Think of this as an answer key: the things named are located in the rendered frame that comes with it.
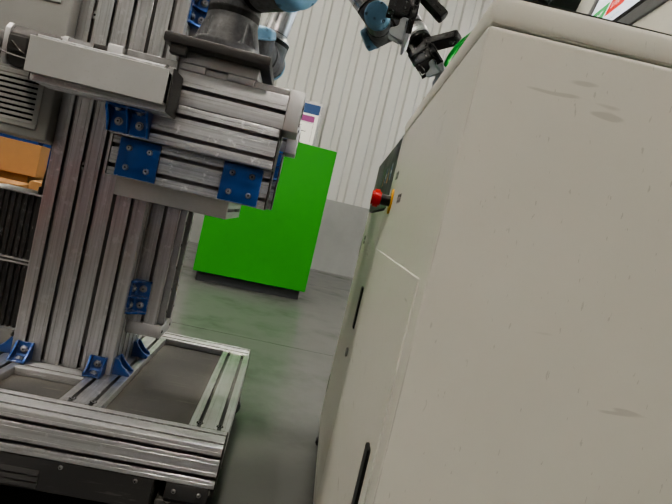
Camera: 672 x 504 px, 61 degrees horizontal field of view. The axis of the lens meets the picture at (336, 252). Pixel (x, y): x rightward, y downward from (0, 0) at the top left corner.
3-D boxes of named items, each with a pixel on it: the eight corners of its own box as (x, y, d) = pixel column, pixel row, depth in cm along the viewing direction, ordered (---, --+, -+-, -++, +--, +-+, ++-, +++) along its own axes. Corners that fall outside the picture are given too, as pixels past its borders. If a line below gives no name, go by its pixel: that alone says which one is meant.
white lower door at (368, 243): (320, 408, 195) (366, 212, 192) (327, 410, 195) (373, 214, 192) (312, 501, 131) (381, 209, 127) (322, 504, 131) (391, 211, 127)
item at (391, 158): (369, 212, 190) (380, 164, 189) (382, 215, 190) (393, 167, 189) (384, 207, 128) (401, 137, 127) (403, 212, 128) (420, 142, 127)
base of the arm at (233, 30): (185, 39, 121) (195, -8, 121) (196, 57, 136) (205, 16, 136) (255, 57, 123) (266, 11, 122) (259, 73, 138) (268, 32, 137)
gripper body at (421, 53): (423, 81, 179) (410, 56, 185) (448, 65, 176) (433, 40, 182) (414, 67, 173) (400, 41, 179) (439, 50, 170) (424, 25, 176)
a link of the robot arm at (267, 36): (225, 58, 173) (235, 13, 172) (238, 71, 186) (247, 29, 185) (263, 66, 171) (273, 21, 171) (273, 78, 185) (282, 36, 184)
